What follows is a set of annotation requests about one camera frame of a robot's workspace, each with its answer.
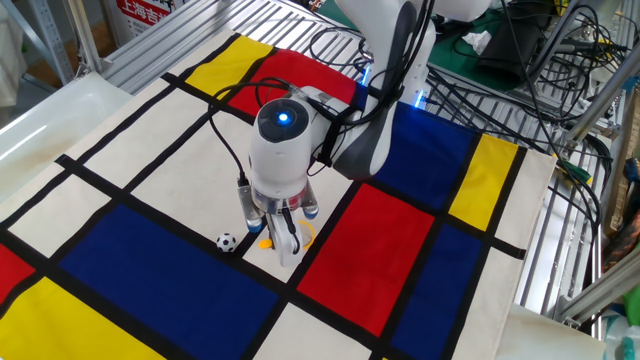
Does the aluminium frame post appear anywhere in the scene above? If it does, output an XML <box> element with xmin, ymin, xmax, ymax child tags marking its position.
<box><xmin>564</xmin><ymin>54</ymin><xmax>640</xmax><ymax>146</ymax></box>

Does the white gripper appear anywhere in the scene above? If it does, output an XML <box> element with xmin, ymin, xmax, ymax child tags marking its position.
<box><xmin>267</xmin><ymin>209</ymin><xmax>304</xmax><ymax>268</ymax></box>

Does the silver blue wrist camera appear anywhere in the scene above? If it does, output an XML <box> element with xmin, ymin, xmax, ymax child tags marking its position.
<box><xmin>236</xmin><ymin>179</ymin><xmax>320</xmax><ymax>234</ymax></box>

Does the black pouch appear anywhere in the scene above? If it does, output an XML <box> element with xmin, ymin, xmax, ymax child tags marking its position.
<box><xmin>474</xmin><ymin>4</ymin><xmax>556</xmax><ymax>86</ymax></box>

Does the colour block patterned cloth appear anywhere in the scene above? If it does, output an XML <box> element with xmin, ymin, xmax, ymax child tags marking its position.
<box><xmin>0</xmin><ymin>29</ymin><xmax>557</xmax><ymax>360</ymax></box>

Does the small black white soccer ball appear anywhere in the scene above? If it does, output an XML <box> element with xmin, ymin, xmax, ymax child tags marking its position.
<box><xmin>216</xmin><ymin>232</ymin><xmax>238</xmax><ymax>254</ymax></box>

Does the black camera cable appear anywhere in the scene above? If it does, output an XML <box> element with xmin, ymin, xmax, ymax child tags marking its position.
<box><xmin>207</xmin><ymin>79</ymin><xmax>301</xmax><ymax>189</ymax></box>

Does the white plastic tray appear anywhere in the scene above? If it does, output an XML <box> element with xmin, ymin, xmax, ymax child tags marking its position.
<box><xmin>0</xmin><ymin>72</ymin><xmax>134</xmax><ymax>201</ymax></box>

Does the orange bubble ring wand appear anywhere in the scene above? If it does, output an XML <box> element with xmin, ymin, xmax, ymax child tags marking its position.
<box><xmin>257</xmin><ymin>219</ymin><xmax>317</xmax><ymax>250</ymax></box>

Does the white sheet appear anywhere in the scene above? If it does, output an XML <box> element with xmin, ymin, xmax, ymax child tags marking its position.
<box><xmin>494</xmin><ymin>302</ymin><xmax>606</xmax><ymax>360</ymax></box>

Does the red white printed sign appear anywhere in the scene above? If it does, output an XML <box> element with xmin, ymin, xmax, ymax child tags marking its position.
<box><xmin>115</xmin><ymin>0</ymin><xmax>176</xmax><ymax>29</ymax></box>

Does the green mat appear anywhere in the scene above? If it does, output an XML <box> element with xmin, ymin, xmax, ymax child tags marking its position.
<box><xmin>319</xmin><ymin>0</ymin><xmax>561</xmax><ymax>94</ymax></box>

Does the aluminium frame rail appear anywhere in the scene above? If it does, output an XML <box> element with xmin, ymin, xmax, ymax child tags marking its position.
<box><xmin>554</xmin><ymin>259</ymin><xmax>640</xmax><ymax>324</ymax></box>

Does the grey perforated shelf upright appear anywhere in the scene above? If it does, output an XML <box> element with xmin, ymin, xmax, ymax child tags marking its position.
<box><xmin>0</xmin><ymin>0</ymin><xmax>76</xmax><ymax>86</ymax></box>

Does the crumpled white paper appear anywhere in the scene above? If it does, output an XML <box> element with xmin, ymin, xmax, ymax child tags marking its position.
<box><xmin>460</xmin><ymin>29</ymin><xmax>494</xmax><ymax>56</ymax></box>

